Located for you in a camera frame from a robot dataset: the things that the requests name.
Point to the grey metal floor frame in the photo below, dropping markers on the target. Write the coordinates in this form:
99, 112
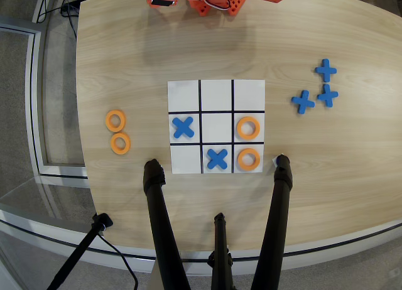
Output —
33, 114

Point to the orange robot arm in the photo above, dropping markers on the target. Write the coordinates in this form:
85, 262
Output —
234, 6

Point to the white tic-tac-toe grid sheet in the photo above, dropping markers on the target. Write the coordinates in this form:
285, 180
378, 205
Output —
216, 126

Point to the small white tag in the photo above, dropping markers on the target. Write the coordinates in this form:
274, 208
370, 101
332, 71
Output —
274, 160

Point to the blue foam cross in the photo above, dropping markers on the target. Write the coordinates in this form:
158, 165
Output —
327, 95
302, 102
326, 70
217, 159
183, 127

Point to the short black tripod leg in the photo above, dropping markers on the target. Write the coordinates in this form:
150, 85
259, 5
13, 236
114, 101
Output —
220, 249

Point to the thin black stand pole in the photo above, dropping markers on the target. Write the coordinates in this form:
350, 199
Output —
78, 252

